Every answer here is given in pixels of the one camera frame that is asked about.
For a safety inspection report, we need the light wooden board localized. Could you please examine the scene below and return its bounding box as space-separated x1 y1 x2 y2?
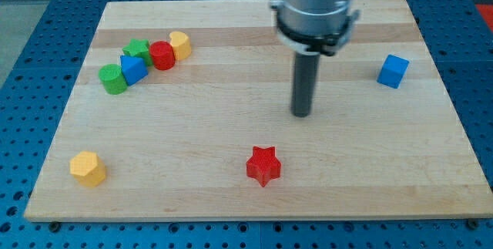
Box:
24 0 492 222

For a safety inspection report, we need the green cylinder block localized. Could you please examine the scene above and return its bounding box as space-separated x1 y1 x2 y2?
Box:
98 64 128 95

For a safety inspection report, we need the red star block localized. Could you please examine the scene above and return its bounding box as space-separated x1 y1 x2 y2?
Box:
246 146 282 187

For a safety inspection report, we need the yellow hexagon block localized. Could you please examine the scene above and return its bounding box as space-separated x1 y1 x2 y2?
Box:
69 151 106 187

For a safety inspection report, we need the red cylinder block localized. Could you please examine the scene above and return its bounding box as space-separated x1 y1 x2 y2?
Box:
149 41 175 70

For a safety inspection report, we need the yellow heart block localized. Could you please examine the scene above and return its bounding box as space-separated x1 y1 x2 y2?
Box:
169 31 192 61

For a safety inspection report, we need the silver robot arm cylinder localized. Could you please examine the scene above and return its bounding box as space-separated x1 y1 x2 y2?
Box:
270 0 359 56

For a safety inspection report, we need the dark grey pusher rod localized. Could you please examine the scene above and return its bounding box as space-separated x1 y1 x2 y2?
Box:
290 52 320 117

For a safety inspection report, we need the blue cube block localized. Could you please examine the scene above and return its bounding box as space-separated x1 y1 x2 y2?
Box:
377 55 409 89

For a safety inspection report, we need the green star block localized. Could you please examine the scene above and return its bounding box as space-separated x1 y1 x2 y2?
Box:
122 39 153 66

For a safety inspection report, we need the blue triangle block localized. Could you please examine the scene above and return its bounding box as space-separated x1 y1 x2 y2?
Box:
120 56 149 86

